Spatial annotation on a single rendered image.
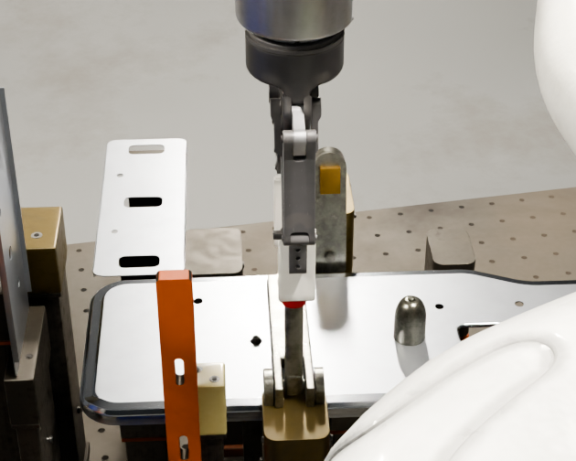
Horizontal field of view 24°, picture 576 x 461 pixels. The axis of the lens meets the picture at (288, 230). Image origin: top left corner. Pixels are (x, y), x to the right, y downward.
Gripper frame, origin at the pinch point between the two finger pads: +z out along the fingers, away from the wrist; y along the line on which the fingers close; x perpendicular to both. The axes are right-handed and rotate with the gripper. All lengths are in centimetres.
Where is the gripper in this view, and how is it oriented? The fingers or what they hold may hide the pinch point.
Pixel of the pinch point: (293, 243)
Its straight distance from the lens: 111.4
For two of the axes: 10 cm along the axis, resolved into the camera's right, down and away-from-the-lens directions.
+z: 0.0, 8.2, 5.7
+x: -10.0, 0.3, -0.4
